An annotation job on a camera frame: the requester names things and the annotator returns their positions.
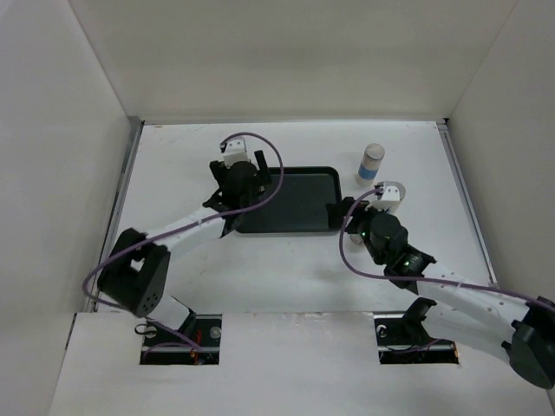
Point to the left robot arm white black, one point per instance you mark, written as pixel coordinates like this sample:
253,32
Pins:
136,281

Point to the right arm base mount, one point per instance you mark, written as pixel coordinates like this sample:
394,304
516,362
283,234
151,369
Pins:
402,340

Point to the sauce jar white lid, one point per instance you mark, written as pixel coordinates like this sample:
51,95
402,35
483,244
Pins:
357,240

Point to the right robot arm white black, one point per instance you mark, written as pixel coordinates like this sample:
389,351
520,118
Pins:
517,329

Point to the black rectangular plastic tray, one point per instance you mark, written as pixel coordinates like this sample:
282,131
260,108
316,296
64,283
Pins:
301,204

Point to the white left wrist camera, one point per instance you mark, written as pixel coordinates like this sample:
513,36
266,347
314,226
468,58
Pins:
234,150

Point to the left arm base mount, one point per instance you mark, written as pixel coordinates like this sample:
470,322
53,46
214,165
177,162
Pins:
163,348

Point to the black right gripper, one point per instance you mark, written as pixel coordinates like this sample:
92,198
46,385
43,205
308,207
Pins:
360,211

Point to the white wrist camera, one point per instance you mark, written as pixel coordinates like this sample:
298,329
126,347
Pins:
389,199
234,150

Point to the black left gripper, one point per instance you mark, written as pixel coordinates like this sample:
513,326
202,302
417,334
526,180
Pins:
262,178

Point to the grain bottle blue label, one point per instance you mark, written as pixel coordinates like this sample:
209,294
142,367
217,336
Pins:
380,185
372,158

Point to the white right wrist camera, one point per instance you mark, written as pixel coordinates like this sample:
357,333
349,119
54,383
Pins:
389,199

